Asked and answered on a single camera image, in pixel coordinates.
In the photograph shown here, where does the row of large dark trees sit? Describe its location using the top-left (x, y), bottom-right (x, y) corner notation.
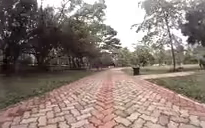
top-left (0, 0), bottom-right (123, 75)

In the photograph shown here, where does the slender tree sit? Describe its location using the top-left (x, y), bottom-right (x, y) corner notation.
top-left (131, 0), bottom-right (191, 73)

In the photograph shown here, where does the pale side path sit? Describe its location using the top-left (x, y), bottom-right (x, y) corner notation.
top-left (133, 70), bottom-right (203, 81)

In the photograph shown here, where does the distant row of trees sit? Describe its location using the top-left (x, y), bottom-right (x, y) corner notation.
top-left (114, 43), bottom-right (205, 69)

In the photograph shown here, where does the dark litter bin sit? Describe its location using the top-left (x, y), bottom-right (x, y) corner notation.
top-left (132, 66), bottom-right (141, 76)

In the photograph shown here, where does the dark leafy tree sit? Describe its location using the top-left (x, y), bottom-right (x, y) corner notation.
top-left (180, 0), bottom-right (205, 48)

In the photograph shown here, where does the grass lawn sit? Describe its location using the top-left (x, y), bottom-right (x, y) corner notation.
top-left (0, 69), bottom-right (97, 113)
top-left (146, 71), bottom-right (205, 108)
top-left (122, 63), bottom-right (205, 76)

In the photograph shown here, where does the red and grey brick path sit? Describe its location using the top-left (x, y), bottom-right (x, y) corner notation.
top-left (0, 67), bottom-right (205, 128)

